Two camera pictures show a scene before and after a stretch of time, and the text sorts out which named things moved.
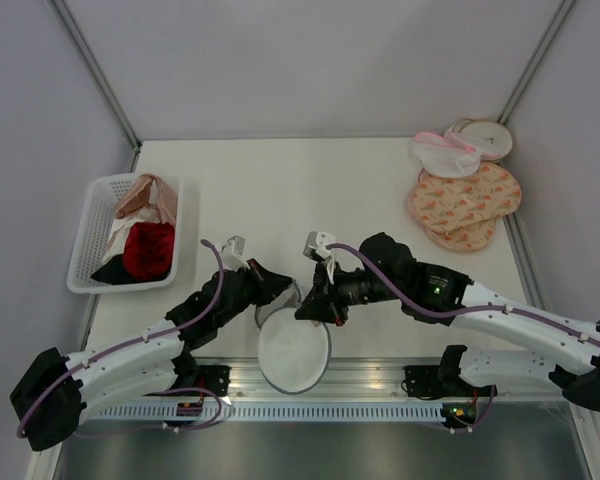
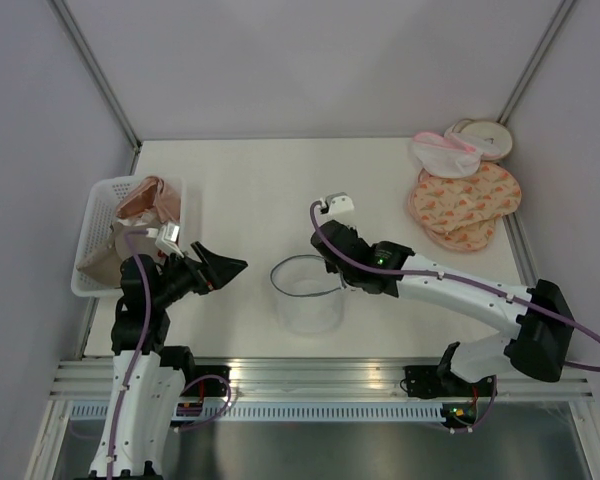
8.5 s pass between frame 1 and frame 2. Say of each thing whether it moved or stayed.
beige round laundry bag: stayed
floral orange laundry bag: stayed
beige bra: moved
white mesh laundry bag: moved
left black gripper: moved
